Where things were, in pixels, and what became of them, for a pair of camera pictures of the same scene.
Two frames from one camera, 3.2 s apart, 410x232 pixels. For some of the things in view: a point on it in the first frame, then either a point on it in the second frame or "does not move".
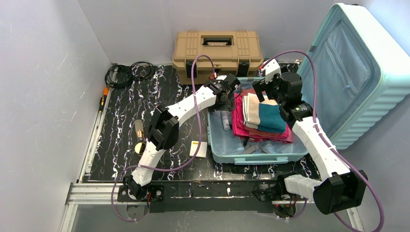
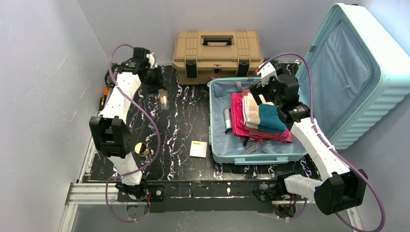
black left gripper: (222, 98) to (155, 78)
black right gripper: (267, 88) does not move
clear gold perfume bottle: (139, 126) to (164, 97)
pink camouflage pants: (285, 139) does not move
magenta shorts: (239, 127) does not move
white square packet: (202, 152) does not move
